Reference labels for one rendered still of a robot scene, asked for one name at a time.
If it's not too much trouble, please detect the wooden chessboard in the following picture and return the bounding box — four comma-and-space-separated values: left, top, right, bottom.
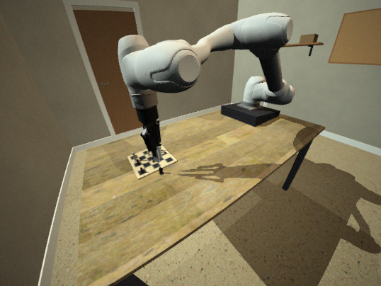
128, 145, 177, 180

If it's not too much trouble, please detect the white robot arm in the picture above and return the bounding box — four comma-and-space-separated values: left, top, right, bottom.
118, 13, 295, 111

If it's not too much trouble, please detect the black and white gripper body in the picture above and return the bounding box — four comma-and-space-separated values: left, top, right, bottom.
136, 106, 159, 134

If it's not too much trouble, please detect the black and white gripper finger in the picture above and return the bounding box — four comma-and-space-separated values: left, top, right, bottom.
140, 125, 160, 163
154, 120, 162, 159

